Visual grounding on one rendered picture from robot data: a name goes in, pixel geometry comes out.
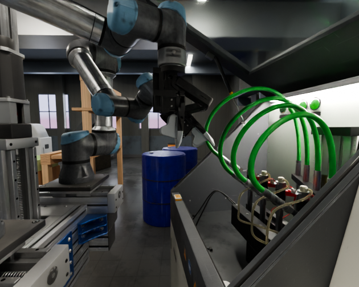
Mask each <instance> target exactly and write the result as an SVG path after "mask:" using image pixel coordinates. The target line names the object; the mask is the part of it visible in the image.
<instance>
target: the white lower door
mask: <svg viewBox="0 0 359 287"><path fill-rule="evenodd" d="M170 247H171V249H172V287H188V285H187V281H186V276H185V272H184V269H183V265H182V261H181V257H180V252H179V250H178V245H177V241H176V237H175V234H174V230H173V226H172V223H171V237H170Z"/></svg>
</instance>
